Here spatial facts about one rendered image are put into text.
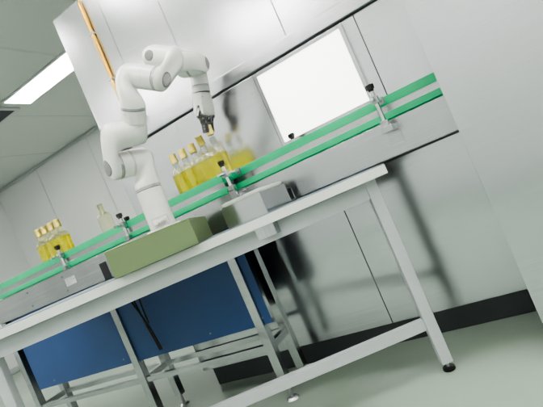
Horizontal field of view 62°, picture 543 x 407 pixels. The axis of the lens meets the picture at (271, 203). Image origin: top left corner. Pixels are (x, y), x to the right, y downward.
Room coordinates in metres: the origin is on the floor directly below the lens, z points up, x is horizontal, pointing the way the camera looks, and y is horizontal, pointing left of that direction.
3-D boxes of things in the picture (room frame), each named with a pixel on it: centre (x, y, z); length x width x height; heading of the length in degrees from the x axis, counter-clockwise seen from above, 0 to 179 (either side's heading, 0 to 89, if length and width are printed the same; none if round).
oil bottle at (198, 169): (2.01, 0.23, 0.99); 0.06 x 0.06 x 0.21; 63
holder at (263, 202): (1.70, 0.04, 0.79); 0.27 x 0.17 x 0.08; 154
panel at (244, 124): (1.98, -0.13, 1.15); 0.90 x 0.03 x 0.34; 64
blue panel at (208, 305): (2.27, 0.86, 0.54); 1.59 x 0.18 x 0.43; 64
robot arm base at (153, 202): (1.62, 0.39, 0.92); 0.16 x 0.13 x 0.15; 9
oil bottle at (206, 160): (1.99, 0.18, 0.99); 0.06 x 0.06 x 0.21; 64
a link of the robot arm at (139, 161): (1.63, 0.39, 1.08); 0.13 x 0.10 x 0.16; 131
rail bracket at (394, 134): (1.53, -0.46, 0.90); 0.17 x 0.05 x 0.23; 154
